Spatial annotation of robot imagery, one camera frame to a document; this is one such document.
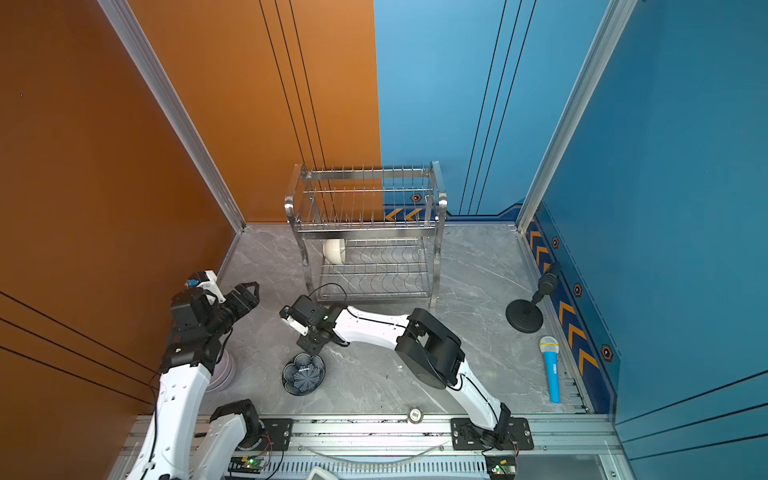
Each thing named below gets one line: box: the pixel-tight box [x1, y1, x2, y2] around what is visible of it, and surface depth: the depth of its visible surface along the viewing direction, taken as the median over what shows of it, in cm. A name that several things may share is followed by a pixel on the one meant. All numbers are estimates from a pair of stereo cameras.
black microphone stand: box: [505, 262, 561, 334], surface depth 94 cm
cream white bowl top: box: [323, 238, 345, 265], surface depth 99 cm
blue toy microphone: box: [539, 336, 561, 404], surface depth 83 cm
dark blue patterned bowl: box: [282, 352, 326, 396], surface depth 82 cm
